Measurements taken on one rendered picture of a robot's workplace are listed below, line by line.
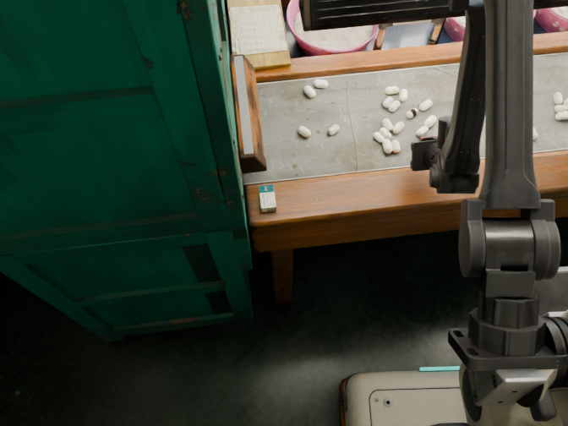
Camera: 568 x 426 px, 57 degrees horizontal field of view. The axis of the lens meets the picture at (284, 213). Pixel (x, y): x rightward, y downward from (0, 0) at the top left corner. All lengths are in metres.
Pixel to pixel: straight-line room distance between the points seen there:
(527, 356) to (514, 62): 0.35
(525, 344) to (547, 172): 0.76
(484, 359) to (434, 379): 0.97
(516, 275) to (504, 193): 0.10
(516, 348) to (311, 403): 1.24
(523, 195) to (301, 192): 0.64
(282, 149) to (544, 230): 0.77
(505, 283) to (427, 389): 0.98
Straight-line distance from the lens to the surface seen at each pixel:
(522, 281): 0.67
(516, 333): 0.68
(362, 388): 1.59
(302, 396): 1.85
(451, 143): 0.96
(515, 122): 0.69
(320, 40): 1.54
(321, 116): 1.36
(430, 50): 1.51
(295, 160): 1.29
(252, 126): 1.20
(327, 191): 1.22
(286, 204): 1.20
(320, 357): 1.87
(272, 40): 1.47
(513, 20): 0.72
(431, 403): 1.62
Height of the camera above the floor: 1.84
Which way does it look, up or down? 65 degrees down
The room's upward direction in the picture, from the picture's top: 1 degrees counter-clockwise
